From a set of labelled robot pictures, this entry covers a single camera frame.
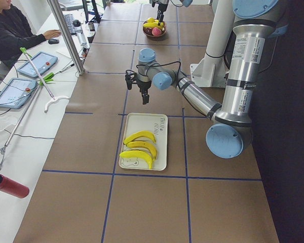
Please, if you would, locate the blue teach pendant near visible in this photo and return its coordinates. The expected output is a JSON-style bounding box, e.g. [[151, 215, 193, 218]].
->
[[0, 78, 37, 109]]

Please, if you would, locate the red pink apple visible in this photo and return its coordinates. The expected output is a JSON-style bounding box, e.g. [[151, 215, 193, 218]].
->
[[151, 27, 162, 36]]

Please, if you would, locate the woven wicker basket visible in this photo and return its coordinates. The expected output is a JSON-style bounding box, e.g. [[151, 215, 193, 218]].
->
[[142, 21, 167, 37]]

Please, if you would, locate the black keyboard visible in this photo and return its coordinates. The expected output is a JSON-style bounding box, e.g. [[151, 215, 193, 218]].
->
[[63, 14, 76, 35]]

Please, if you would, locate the black computer mouse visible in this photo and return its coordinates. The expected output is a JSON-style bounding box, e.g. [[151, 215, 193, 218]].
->
[[48, 38, 59, 45]]

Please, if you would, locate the grey water bottle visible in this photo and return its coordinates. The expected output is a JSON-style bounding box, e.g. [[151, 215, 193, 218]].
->
[[72, 20, 87, 47]]

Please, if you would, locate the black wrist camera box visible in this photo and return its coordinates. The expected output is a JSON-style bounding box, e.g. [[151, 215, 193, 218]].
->
[[125, 69, 137, 90]]

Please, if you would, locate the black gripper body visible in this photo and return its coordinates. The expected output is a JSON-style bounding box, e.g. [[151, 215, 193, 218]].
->
[[151, 0, 169, 15], [136, 73, 151, 95]]

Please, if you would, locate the green clamp tool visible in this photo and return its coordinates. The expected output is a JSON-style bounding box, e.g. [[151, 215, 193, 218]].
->
[[38, 72, 54, 86]]

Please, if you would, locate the aluminium frame post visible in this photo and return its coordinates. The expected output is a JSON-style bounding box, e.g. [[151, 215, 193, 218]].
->
[[47, 0, 85, 76]]

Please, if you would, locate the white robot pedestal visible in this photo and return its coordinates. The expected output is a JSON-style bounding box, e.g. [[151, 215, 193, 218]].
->
[[190, 1, 235, 88]]

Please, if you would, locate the white bear tray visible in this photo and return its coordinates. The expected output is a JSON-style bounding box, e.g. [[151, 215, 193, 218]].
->
[[119, 113, 168, 171]]

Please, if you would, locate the yellow banana bunch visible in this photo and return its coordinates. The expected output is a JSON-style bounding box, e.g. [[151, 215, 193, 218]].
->
[[123, 130, 156, 145], [126, 141, 157, 160], [143, 22, 163, 29]]

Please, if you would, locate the blue teach pendant far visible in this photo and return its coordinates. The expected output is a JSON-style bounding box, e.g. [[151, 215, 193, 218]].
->
[[17, 51, 58, 78]]

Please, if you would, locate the blue teach pendant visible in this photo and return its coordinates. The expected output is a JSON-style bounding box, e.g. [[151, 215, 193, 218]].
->
[[0, 78, 37, 109], [17, 51, 58, 78]]

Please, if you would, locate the long metal grabber tool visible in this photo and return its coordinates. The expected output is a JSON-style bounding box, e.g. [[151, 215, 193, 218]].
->
[[17, 48, 69, 113]]

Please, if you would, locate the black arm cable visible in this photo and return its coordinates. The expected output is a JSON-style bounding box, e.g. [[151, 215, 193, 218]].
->
[[131, 60, 188, 79]]

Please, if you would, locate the seated person dark hoodie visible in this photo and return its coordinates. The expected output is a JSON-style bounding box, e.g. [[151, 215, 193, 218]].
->
[[0, 1, 61, 68]]

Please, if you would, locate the red cylinder bottle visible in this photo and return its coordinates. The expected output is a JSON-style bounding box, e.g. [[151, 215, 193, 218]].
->
[[0, 174, 29, 198]]

